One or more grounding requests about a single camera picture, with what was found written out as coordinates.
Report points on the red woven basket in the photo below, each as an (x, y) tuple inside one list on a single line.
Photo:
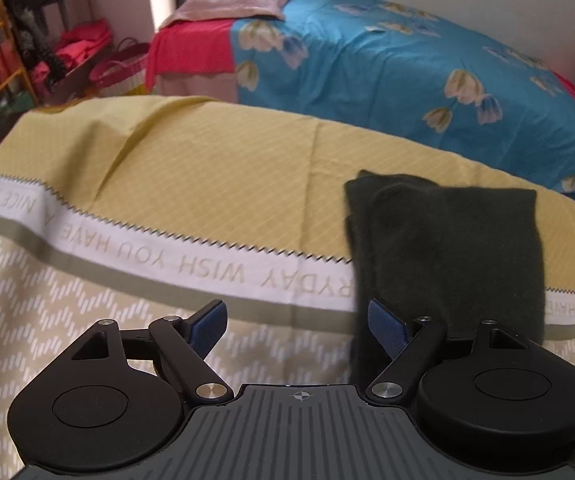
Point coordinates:
[(100, 72)]

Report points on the bed with blue floral sheet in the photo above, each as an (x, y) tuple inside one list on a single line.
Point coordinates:
[(187, 50)]

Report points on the polka dot garment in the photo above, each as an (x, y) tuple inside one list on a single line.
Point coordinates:
[(37, 40)]

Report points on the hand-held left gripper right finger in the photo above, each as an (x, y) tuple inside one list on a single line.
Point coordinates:
[(387, 330)]

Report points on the pink pillow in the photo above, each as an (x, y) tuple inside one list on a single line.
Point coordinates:
[(232, 2)]

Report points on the blue floral bedsheet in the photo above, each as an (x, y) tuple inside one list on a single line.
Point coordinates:
[(367, 70)]

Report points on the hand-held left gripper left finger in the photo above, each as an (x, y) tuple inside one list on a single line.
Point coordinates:
[(210, 327)]

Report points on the red clothes pile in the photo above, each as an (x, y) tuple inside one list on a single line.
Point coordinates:
[(85, 42)]

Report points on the yellow and pink printed bedsheet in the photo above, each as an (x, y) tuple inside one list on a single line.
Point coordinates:
[(167, 160)]

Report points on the dark green sweater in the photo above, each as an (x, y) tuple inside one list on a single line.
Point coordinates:
[(442, 250)]

